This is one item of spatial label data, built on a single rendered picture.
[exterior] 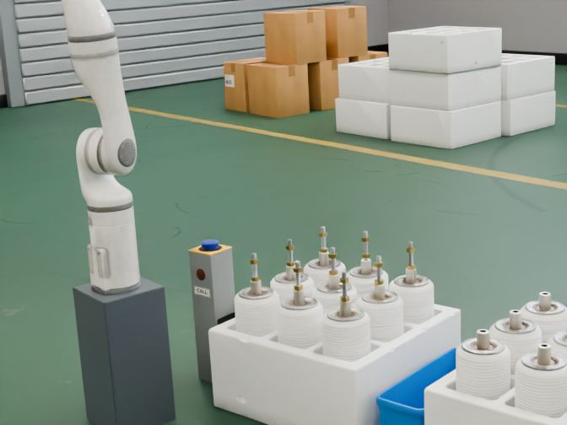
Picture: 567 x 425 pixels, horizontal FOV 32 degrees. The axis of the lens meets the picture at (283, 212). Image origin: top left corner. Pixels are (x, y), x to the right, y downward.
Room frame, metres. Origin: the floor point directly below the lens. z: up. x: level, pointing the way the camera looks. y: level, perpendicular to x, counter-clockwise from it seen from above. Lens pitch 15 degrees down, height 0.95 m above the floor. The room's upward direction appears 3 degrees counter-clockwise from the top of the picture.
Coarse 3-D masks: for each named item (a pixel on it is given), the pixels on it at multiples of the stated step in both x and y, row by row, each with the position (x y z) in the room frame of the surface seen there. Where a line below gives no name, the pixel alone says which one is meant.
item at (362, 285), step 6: (348, 276) 2.08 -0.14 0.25; (384, 276) 2.08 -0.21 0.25; (354, 282) 2.06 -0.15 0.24; (360, 282) 2.05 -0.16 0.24; (366, 282) 2.05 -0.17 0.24; (372, 282) 2.05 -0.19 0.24; (384, 282) 2.07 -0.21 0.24; (360, 288) 2.05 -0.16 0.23; (366, 288) 2.05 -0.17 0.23; (372, 288) 2.05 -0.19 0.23; (360, 294) 2.05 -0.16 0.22
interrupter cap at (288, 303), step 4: (284, 300) 1.93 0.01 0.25; (288, 300) 1.93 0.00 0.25; (292, 300) 1.94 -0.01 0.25; (308, 300) 1.93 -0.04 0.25; (312, 300) 1.93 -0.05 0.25; (316, 300) 1.92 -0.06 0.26; (284, 304) 1.91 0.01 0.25; (288, 304) 1.91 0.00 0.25; (292, 304) 1.92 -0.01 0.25; (304, 304) 1.91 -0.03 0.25; (308, 304) 1.90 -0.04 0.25; (312, 304) 1.90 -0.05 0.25; (316, 304) 1.91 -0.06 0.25; (284, 308) 1.90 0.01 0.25; (288, 308) 1.89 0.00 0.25; (292, 308) 1.89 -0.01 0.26; (296, 308) 1.88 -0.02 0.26; (300, 308) 1.88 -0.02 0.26; (304, 308) 1.88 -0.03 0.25; (308, 308) 1.89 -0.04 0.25
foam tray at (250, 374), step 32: (448, 320) 1.99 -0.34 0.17; (224, 352) 1.96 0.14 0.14; (256, 352) 1.90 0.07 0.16; (288, 352) 1.84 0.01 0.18; (320, 352) 1.86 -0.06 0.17; (384, 352) 1.81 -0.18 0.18; (416, 352) 1.89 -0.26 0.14; (224, 384) 1.96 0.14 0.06; (256, 384) 1.90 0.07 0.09; (288, 384) 1.84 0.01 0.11; (320, 384) 1.79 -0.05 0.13; (352, 384) 1.74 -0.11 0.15; (384, 384) 1.80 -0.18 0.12; (256, 416) 1.90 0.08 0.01; (288, 416) 1.85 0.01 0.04; (320, 416) 1.79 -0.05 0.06; (352, 416) 1.74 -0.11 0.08
